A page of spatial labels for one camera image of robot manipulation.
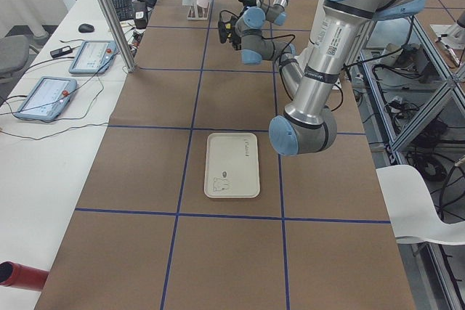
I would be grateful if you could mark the black keyboard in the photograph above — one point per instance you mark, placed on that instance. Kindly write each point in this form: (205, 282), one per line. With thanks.
(124, 9)

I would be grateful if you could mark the far blue teach pendant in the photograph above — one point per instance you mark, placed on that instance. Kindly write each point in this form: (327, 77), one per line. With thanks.
(93, 57)

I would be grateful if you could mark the blue teach pendant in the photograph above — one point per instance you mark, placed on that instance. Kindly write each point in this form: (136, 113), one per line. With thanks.
(93, 57)
(47, 100)

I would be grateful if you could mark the cream plastic tray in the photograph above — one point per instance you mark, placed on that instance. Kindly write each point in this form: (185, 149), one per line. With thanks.
(232, 166)

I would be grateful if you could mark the black computer mouse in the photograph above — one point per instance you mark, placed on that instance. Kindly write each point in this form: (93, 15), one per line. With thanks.
(85, 28)

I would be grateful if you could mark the near blue teach pendant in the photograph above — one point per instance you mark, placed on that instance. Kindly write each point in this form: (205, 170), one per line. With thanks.
(47, 100)

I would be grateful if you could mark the grey office chair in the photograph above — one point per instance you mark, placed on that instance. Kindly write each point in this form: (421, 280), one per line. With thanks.
(14, 54)

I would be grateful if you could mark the red cylinder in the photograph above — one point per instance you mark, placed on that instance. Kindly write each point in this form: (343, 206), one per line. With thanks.
(22, 277)

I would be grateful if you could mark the white wire cup rack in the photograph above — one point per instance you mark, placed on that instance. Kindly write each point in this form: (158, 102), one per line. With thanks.
(196, 13)

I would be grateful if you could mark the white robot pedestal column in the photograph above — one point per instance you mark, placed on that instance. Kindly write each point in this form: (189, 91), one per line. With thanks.
(324, 26)

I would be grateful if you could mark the aluminium frame post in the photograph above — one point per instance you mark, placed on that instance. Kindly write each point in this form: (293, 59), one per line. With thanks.
(111, 18)

